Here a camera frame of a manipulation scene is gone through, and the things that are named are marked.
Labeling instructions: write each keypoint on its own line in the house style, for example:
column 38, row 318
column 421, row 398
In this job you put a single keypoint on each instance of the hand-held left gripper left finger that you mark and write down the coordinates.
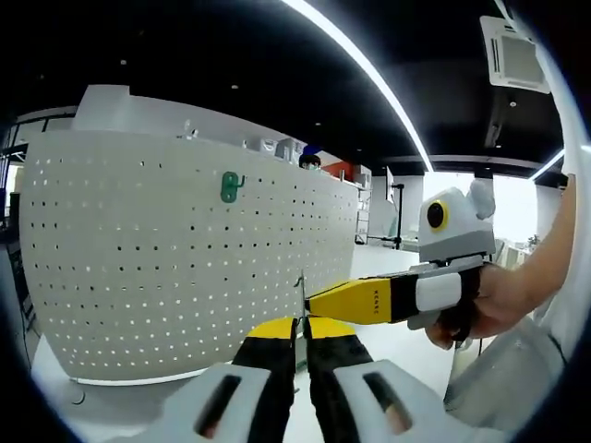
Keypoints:
column 194, row 406

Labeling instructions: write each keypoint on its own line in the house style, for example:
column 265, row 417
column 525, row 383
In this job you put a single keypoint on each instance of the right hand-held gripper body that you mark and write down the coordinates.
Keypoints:
column 461, row 231

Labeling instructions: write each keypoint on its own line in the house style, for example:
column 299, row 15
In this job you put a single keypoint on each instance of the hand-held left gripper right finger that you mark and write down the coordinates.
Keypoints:
column 415, row 406

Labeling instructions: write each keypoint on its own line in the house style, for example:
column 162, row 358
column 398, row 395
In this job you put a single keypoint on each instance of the green hook assembly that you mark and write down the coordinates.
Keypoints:
column 301, row 300
column 227, row 194

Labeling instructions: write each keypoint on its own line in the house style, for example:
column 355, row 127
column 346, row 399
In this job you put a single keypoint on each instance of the white perforated mounting plate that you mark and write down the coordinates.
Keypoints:
column 138, row 277

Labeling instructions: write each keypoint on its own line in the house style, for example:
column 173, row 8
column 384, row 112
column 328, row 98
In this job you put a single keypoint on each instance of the person's right hand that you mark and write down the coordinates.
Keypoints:
column 489, row 304

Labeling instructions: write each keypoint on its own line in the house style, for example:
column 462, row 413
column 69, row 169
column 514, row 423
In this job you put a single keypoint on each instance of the black tripod stand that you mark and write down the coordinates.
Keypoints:
column 398, row 217

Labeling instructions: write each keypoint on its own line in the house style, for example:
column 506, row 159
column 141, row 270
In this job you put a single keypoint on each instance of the long ceiling strip light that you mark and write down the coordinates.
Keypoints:
column 421, row 145

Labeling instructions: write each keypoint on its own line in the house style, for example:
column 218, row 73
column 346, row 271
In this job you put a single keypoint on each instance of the short ceiling strip light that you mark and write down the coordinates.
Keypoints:
column 549, row 164

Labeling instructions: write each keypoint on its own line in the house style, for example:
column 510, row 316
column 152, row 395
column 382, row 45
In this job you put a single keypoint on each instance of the red and blue banner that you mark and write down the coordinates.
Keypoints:
column 337, row 168

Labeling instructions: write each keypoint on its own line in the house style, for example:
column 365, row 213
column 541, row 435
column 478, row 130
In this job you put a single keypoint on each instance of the ceiling air conditioner unit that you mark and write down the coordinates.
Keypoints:
column 515, row 55

